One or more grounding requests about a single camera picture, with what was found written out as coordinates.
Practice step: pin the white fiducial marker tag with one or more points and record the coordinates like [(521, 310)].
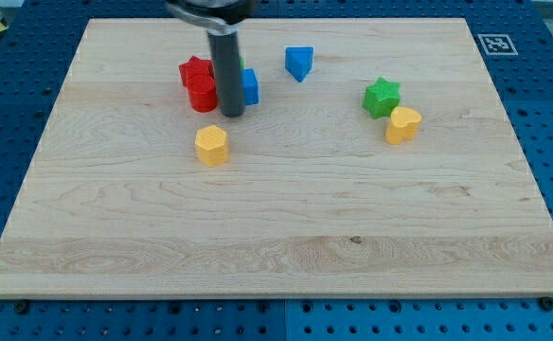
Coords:
[(496, 44)]

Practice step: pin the red star block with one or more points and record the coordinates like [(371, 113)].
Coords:
[(195, 66)]

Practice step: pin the green star block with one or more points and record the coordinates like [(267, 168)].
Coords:
[(381, 98)]

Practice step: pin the wooden board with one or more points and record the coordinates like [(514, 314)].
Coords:
[(312, 202)]

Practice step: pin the yellow heart block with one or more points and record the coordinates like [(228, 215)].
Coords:
[(403, 125)]

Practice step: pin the black bolt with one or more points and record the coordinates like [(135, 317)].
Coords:
[(546, 303), (20, 306)]

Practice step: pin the blue triangle block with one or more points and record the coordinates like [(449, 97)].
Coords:
[(298, 61)]

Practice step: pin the black bolt front left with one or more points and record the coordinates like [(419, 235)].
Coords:
[(20, 306)]

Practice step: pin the blue cube block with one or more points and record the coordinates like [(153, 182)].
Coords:
[(250, 86)]

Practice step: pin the yellow hexagon block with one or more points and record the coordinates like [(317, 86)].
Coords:
[(211, 145)]

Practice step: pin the black bolt front right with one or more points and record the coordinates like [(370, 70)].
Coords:
[(546, 303)]

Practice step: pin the red cylinder block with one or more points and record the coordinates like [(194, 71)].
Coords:
[(202, 93)]

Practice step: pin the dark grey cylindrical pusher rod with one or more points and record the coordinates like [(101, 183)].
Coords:
[(225, 56)]

